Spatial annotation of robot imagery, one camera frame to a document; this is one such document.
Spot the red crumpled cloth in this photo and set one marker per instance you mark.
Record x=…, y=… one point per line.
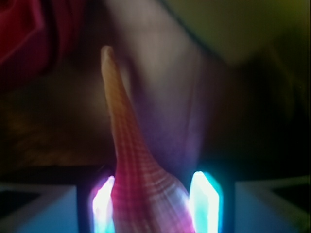
x=36, y=34

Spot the brown pointed shell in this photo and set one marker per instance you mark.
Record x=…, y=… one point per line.
x=145, y=197

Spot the brown paper bag tray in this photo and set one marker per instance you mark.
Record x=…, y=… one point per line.
x=195, y=110

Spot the illuminated gripper left finger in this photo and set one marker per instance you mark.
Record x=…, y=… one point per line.
x=102, y=207

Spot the illuminated gripper right finger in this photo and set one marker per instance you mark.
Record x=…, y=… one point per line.
x=206, y=203

